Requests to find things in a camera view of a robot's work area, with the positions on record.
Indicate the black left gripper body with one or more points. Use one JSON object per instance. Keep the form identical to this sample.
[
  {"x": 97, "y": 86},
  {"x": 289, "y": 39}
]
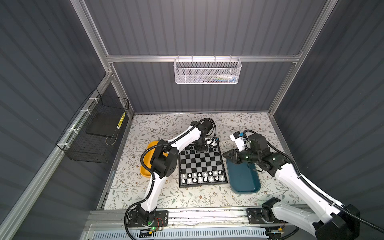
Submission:
[{"x": 200, "y": 146}]

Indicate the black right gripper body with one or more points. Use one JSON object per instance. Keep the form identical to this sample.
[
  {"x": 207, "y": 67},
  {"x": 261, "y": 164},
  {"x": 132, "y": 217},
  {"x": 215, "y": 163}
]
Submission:
[{"x": 245, "y": 156}]

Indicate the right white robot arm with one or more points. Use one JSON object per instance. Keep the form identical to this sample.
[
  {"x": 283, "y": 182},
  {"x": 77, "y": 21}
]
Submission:
[{"x": 329, "y": 219}]

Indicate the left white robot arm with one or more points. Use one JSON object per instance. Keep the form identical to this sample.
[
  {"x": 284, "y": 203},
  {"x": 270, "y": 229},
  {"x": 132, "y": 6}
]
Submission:
[{"x": 145, "y": 209}]

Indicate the black white chessboard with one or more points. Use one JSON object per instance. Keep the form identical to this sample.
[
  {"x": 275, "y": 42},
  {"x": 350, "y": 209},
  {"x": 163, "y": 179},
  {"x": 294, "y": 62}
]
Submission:
[{"x": 201, "y": 168}]

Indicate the teal plastic tray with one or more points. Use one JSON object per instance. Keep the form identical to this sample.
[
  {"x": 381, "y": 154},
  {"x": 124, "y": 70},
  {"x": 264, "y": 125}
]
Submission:
[{"x": 243, "y": 178}]

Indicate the yellow plastic tray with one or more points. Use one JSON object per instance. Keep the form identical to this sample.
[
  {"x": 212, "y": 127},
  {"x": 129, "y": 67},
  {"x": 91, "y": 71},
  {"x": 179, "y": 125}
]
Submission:
[{"x": 153, "y": 156}]

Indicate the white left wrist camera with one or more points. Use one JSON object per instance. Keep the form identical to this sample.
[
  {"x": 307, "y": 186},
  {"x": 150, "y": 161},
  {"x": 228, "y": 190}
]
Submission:
[{"x": 212, "y": 142}]

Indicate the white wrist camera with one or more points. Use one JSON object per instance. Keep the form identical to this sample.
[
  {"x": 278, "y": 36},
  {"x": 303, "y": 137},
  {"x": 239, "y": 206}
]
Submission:
[
  {"x": 239, "y": 139},
  {"x": 212, "y": 142}
]

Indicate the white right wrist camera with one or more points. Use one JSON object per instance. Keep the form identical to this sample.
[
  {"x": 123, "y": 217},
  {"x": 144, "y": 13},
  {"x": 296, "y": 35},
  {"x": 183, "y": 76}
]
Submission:
[{"x": 239, "y": 139}]

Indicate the white wire mesh basket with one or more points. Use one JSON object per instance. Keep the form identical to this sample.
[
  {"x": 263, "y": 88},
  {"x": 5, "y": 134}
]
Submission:
[{"x": 207, "y": 71}]

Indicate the black wire basket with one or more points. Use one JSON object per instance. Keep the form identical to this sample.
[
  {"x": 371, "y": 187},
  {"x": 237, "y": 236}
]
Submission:
[{"x": 97, "y": 133}]

